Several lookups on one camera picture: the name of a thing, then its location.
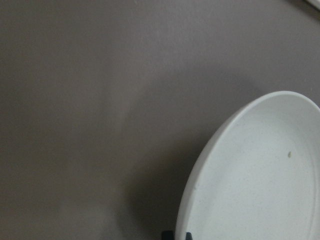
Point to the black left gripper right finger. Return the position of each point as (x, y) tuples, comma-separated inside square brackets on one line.
[(188, 236)]

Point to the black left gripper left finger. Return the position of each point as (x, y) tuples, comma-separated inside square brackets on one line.
[(167, 235)]

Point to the cream round plate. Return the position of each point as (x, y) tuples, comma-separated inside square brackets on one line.
[(258, 177)]

